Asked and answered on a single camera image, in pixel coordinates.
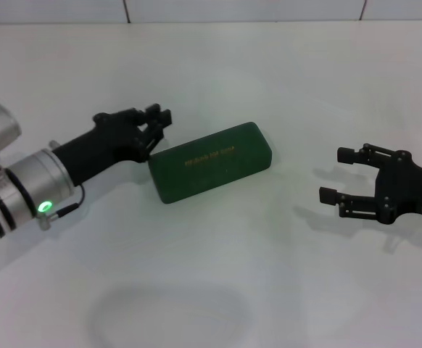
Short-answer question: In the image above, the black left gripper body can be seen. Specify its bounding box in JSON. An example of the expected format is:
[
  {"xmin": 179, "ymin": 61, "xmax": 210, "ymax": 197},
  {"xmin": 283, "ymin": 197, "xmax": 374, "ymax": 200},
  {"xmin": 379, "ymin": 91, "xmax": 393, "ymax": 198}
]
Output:
[{"xmin": 52, "ymin": 107, "xmax": 149, "ymax": 188}]

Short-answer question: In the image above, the left gripper cable with plugs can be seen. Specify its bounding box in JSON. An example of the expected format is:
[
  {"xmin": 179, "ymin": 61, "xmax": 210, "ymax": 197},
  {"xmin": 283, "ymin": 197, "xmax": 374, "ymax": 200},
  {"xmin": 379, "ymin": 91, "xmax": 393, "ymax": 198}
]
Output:
[{"xmin": 38, "ymin": 140, "xmax": 86, "ymax": 231}]

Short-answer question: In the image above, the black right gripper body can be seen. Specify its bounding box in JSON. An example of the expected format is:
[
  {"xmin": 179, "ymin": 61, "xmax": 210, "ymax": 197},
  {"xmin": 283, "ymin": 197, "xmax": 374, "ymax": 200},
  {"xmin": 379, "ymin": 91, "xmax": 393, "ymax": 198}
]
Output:
[{"xmin": 375, "ymin": 149, "xmax": 422, "ymax": 226}]

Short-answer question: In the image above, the green glasses case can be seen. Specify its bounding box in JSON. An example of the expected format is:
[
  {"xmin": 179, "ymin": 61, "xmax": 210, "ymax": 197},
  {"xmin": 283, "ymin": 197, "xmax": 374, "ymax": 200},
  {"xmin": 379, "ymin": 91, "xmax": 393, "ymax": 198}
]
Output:
[{"xmin": 147, "ymin": 121, "xmax": 274, "ymax": 204}]

